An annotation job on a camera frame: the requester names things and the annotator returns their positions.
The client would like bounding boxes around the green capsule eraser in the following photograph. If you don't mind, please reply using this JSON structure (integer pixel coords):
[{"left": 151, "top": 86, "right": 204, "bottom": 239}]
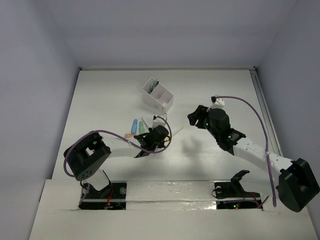
[{"left": 138, "top": 120, "right": 145, "bottom": 135}]

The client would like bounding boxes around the orange capsule eraser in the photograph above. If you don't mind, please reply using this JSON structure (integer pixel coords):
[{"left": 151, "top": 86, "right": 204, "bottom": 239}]
[{"left": 124, "top": 133, "right": 136, "bottom": 139}]

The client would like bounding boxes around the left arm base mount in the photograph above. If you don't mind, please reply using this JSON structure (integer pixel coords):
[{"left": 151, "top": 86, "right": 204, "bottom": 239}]
[{"left": 78, "top": 176, "right": 127, "bottom": 211}]

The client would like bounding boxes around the yellow capped white marker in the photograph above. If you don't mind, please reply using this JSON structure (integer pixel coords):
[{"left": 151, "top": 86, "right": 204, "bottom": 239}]
[{"left": 166, "top": 126, "right": 184, "bottom": 140}]

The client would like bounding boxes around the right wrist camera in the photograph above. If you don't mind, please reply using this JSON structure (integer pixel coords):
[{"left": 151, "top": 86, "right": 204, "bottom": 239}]
[{"left": 210, "top": 95, "right": 225, "bottom": 109}]

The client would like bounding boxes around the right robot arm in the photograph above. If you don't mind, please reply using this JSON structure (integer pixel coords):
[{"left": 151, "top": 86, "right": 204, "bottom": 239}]
[{"left": 187, "top": 105, "right": 320, "bottom": 213}]

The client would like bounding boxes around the clear green gel pen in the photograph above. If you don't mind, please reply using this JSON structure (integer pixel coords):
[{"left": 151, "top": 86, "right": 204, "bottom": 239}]
[{"left": 150, "top": 80, "right": 157, "bottom": 90}]

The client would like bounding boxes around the white three-compartment organizer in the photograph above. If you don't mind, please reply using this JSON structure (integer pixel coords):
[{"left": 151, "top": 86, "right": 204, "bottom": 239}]
[{"left": 142, "top": 77, "right": 174, "bottom": 114}]

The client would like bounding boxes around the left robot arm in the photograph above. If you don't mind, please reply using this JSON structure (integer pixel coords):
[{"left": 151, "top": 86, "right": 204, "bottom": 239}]
[{"left": 63, "top": 125, "right": 172, "bottom": 198}]

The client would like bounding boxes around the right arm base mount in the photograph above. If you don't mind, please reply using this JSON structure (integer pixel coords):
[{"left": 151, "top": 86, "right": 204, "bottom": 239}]
[{"left": 211, "top": 170, "right": 262, "bottom": 210}]

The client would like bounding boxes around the peach white marker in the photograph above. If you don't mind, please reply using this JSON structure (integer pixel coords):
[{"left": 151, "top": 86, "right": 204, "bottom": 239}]
[{"left": 141, "top": 117, "right": 149, "bottom": 128}]

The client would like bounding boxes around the blue capsule eraser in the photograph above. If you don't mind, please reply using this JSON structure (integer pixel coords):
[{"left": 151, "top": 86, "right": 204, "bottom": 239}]
[{"left": 130, "top": 119, "right": 138, "bottom": 134}]

